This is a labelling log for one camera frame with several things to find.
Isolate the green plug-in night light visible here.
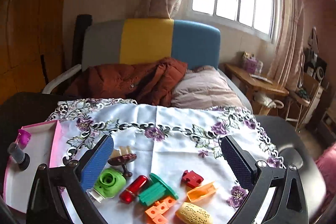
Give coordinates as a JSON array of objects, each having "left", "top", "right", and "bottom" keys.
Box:
[{"left": 88, "top": 168, "right": 126, "bottom": 203}]

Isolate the red metallic cylinder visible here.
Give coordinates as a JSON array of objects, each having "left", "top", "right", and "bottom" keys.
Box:
[{"left": 119, "top": 175, "right": 149, "bottom": 204}]

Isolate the orange plastic scoop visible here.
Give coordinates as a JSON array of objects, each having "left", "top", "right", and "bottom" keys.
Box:
[{"left": 187, "top": 182, "right": 218, "bottom": 202}]

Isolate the red puzzle piece block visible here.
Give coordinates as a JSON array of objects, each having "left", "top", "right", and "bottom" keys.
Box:
[{"left": 181, "top": 170, "right": 204, "bottom": 189}]

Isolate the green plastic spool stand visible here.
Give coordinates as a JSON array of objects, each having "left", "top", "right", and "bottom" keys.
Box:
[{"left": 138, "top": 173, "right": 179, "bottom": 207}]

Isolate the black round table edge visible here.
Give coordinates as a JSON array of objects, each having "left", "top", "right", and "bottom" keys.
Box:
[{"left": 256, "top": 115, "right": 326, "bottom": 223}]

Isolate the pink white tray box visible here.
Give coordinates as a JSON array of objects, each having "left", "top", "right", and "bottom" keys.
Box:
[{"left": 2, "top": 119, "right": 64, "bottom": 215}]

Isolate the pink cushion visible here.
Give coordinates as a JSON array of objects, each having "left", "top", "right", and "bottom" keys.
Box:
[{"left": 315, "top": 143, "right": 336, "bottom": 213}]

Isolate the purple plastic cup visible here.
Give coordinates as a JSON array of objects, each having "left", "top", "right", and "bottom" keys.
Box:
[{"left": 17, "top": 129, "right": 31, "bottom": 149}]

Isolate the orange cube block cluster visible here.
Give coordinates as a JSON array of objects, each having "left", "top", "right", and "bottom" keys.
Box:
[{"left": 145, "top": 196, "right": 176, "bottom": 224}]

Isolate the yellow embossed oval soap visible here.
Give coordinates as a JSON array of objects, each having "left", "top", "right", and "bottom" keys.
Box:
[{"left": 175, "top": 202, "right": 213, "bottom": 224}]

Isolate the white embroidered floral tablecloth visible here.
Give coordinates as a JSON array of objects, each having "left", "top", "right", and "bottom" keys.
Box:
[{"left": 49, "top": 99, "right": 284, "bottom": 223}]

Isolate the wooden side table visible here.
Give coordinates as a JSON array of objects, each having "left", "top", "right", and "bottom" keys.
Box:
[{"left": 223, "top": 63, "right": 310, "bottom": 119}]

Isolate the pink grey pillow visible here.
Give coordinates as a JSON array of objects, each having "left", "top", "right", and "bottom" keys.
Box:
[{"left": 171, "top": 65, "right": 244, "bottom": 109}]

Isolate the rust brown jacket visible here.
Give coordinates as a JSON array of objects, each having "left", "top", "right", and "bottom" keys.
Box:
[{"left": 65, "top": 57, "right": 187, "bottom": 107}]

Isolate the purple box on table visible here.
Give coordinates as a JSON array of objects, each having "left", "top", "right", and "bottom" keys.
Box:
[{"left": 241, "top": 52, "right": 263, "bottom": 75}]

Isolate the grey yellow blue headboard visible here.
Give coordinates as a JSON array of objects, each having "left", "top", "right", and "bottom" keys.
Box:
[{"left": 81, "top": 18, "right": 221, "bottom": 70}]

